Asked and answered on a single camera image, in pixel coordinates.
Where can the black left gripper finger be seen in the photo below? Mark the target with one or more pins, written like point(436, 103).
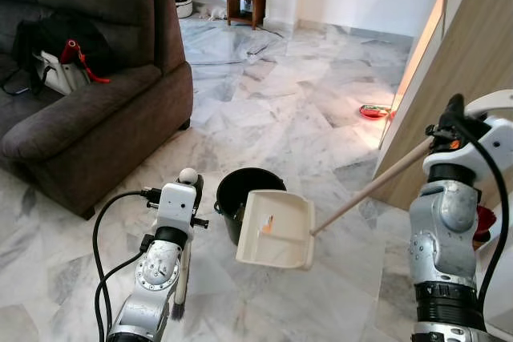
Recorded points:
point(199, 187)

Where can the red and brown container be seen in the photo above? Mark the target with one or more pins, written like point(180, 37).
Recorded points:
point(485, 226)

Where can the black plastic bucket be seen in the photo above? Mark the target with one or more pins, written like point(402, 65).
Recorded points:
point(232, 190)

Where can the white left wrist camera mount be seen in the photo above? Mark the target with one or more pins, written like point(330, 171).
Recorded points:
point(176, 206)

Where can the white rice cooker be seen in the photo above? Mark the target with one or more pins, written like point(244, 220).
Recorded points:
point(183, 2)

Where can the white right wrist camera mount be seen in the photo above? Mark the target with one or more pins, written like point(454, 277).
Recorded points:
point(485, 146)

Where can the dark grey fabric sofa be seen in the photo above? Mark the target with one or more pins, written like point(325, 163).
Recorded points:
point(104, 118)

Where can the beige broom with purple bristles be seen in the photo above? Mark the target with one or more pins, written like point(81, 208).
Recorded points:
point(183, 278)

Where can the red shallow bowl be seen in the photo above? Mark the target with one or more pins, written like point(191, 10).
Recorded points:
point(374, 111)

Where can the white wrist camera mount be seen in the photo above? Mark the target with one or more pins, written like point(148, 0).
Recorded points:
point(485, 146)
point(176, 206)

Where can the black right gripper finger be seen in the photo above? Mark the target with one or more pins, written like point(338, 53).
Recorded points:
point(455, 108)

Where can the light wooden door panel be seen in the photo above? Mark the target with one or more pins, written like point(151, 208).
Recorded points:
point(473, 46)

